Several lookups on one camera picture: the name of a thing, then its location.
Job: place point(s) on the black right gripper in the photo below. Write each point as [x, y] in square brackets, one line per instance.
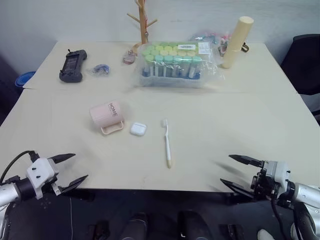
[260, 183]

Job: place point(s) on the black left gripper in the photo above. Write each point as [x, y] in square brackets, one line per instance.
[57, 190]

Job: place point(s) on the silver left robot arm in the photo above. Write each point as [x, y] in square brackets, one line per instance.
[10, 191]

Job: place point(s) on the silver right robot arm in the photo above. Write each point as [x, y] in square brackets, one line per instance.
[303, 192]

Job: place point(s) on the white shoe tip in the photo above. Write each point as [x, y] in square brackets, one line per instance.
[265, 235]

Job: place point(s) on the white toothbrush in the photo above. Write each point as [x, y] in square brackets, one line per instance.
[167, 142]

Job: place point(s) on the small white rounded case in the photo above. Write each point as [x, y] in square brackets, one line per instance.
[138, 128]

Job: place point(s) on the dark rounded shape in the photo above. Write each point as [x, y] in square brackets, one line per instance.
[135, 226]

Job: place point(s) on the blue bowl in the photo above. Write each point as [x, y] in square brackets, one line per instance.
[24, 78]

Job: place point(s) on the black handheld controller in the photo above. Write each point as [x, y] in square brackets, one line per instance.
[72, 65]

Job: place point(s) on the blue item in clear bag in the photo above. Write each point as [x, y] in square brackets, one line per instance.
[100, 69]

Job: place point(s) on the black chair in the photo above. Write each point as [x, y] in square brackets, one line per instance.
[303, 63]

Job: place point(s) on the bagged rack of capped tubes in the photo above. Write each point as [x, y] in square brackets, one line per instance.
[172, 65]

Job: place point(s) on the reddish trinket in clear bag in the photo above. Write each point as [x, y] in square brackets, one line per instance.
[129, 58]

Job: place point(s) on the red and white bagged item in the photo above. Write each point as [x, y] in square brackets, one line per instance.
[223, 43]

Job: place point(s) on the cream cylindrical tube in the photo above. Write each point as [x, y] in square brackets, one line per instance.
[237, 41]

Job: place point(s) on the clear bag of colourful items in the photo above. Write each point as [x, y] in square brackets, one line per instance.
[203, 36]

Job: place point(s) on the wooden branch rack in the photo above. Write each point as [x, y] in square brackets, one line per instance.
[143, 22]

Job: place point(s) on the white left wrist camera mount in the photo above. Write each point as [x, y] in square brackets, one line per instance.
[41, 172]

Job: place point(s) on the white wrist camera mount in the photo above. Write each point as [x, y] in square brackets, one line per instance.
[277, 171]
[41, 172]

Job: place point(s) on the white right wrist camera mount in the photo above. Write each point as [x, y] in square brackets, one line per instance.
[277, 171]

